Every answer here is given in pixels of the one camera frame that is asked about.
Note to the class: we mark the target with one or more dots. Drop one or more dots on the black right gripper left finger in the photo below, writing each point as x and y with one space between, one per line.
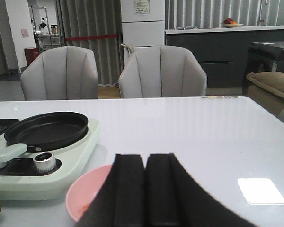
120 201

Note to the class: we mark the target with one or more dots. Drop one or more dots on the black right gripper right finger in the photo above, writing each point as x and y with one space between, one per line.
175 199

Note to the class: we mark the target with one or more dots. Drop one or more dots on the pink plastic bowl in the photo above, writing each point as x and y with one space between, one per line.
83 191

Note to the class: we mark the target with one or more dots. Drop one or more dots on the mint green breakfast maker base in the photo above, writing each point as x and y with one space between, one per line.
19 179

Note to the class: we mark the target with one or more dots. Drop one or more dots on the right silver control knob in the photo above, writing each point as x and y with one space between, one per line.
44 162

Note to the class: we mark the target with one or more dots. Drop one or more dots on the black round frying pan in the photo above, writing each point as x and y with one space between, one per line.
43 132

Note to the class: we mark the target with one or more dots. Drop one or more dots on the right grey upholstered chair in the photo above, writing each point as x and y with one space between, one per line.
162 71

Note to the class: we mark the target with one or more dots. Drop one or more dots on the grey upholstered chair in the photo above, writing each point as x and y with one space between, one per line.
162 71
63 73

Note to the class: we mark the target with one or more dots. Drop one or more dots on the left grey upholstered chair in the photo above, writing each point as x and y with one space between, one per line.
63 73

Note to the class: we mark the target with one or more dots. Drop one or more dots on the brown sofa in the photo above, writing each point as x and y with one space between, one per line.
267 89

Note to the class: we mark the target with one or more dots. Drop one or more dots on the dark grey kitchen counter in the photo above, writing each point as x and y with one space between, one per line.
223 52

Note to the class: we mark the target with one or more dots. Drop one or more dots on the red barrier tape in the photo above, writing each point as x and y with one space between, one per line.
83 38

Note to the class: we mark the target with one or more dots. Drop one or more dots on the white refrigerator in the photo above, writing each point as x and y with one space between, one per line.
143 23

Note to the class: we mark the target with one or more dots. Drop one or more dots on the red trash bin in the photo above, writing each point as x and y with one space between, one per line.
31 53

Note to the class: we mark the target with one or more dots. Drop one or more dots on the fruit plate on counter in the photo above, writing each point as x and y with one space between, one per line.
230 23

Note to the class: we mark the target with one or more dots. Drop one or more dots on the metal shelf rack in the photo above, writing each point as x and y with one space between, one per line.
45 34

